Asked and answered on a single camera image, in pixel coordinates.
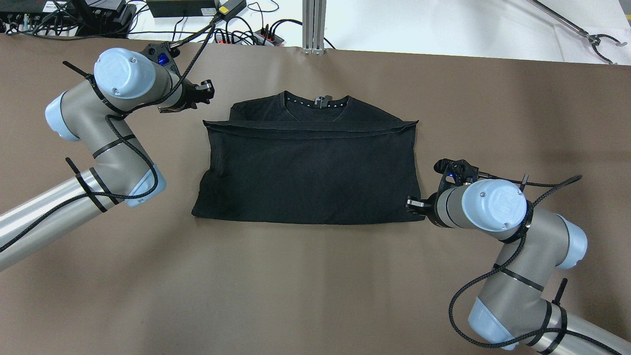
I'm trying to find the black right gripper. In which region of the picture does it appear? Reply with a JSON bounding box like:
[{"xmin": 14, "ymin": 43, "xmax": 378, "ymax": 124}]
[{"xmin": 405, "ymin": 159, "xmax": 479, "ymax": 227}]

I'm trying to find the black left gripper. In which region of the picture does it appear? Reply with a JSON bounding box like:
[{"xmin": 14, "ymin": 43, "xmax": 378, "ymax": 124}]
[{"xmin": 141, "ymin": 42, "xmax": 215, "ymax": 113}]

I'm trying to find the black printed t-shirt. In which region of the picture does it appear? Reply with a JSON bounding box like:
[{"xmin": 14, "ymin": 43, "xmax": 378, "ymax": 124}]
[{"xmin": 192, "ymin": 91, "xmax": 423, "ymax": 225}]

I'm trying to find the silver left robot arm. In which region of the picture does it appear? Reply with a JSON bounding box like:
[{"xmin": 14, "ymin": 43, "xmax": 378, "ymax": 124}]
[{"xmin": 1, "ymin": 42, "xmax": 214, "ymax": 270}]

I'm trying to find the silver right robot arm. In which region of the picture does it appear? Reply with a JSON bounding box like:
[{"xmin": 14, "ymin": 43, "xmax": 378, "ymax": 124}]
[{"xmin": 405, "ymin": 159, "xmax": 630, "ymax": 355}]

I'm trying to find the red black power strip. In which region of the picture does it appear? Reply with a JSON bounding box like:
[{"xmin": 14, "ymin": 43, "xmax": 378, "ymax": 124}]
[{"xmin": 212, "ymin": 28, "xmax": 284, "ymax": 46}]

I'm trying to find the black power adapter yellow label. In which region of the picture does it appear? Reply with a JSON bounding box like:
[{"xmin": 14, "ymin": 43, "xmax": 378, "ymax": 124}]
[{"xmin": 208, "ymin": 0, "xmax": 246, "ymax": 25}]

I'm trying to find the black flat box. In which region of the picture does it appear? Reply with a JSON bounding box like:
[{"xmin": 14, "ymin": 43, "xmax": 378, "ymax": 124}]
[{"xmin": 146, "ymin": 0, "xmax": 221, "ymax": 18}]

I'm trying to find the metal reacher grabber tool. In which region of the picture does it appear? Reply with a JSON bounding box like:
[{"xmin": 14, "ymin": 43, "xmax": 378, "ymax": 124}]
[{"xmin": 528, "ymin": 0, "xmax": 628, "ymax": 65}]

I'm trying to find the aluminium frame post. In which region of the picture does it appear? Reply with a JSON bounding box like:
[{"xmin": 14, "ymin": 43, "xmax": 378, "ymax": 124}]
[{"xmin": 302, "ymin": 0, "xmax": 327, "ymax": 56}]

